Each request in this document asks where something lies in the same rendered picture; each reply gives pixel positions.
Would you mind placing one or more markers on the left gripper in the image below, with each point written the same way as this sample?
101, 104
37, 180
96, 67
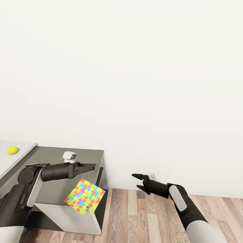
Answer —
70, 170

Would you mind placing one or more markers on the tennis ball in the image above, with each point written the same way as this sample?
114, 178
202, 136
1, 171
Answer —
12, 150

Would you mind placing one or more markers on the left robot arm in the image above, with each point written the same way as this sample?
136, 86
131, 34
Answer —
15, 205

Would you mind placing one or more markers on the jigsaw puzzle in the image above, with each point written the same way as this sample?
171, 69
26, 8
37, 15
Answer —
83, 195

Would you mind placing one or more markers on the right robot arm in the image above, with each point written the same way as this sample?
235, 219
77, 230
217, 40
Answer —
196, 227

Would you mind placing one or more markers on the desk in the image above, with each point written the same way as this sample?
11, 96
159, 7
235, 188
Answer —
49, 211

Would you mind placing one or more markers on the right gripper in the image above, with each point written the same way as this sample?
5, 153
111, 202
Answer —
149, 186

